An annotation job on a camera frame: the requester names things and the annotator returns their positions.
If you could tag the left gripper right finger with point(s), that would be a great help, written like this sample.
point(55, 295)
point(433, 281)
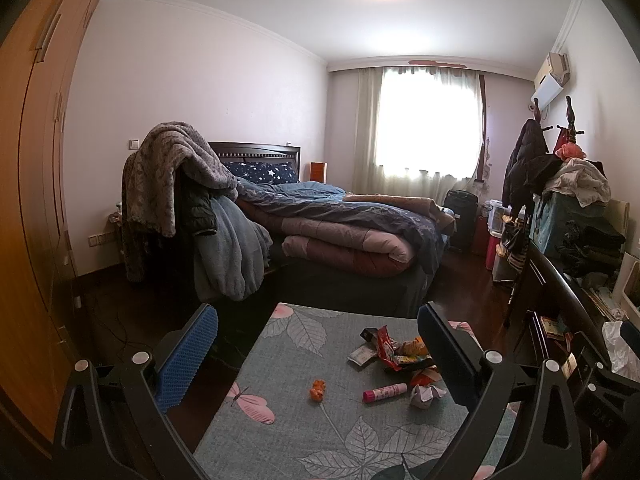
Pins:
point(481, 381)

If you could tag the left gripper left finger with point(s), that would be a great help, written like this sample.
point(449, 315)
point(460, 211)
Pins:
point(155, 381)

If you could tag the red white carton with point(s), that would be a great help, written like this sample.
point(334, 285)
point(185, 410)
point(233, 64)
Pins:
point(425, 388)

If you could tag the red snack wrapper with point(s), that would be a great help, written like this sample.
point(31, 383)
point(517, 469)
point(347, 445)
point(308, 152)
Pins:
point(400, 356)

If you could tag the black paper package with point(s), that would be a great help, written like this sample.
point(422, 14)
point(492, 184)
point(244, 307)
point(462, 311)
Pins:
point(367, 351)

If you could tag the person's left hand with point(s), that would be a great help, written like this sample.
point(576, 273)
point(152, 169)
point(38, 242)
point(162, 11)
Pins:
point(596, 459)

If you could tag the dark wooden desk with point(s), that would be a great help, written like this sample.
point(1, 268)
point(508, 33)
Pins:
point(550, 318)

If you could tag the pink glue stick tube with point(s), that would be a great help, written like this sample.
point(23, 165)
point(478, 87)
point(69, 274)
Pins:
point(383, 393)

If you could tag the wooden wardrobe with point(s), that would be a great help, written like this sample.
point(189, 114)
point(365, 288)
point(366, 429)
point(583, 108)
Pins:
point(38, 58)

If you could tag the white plastic bag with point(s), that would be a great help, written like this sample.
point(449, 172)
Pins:
point(624, 361)

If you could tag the light blue fleece blanket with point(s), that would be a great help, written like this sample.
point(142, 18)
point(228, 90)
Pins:
point(231, 251)

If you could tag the floral grey table cloth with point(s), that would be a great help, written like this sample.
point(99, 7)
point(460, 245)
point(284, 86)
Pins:
point(269, 428)

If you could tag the dark wooden bed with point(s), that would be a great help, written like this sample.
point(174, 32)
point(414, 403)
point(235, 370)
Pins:
point(318, 285)

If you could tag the teal storage box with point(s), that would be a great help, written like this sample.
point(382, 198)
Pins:
point(551, 214)

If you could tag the black suitcase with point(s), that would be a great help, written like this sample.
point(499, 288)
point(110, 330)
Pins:
point(464, 204)

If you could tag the pink folded quilt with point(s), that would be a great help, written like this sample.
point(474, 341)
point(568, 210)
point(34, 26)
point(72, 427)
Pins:
point(348, 248)

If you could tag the black hanging jacket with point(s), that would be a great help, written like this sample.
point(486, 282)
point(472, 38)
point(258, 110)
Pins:
point(529, 168)

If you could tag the pile of clothes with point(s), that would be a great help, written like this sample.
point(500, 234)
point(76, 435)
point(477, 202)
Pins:
point(578, 177)

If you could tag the dark blue duvet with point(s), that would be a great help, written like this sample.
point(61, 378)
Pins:
point(324, 202)

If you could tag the star pattern pillow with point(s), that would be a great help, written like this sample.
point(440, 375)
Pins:
point(264, 172)

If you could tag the white window curtain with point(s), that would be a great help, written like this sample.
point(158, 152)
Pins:
point(419, 131)

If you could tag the white air conditioner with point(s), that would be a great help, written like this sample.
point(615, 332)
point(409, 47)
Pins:
point(550, 79)

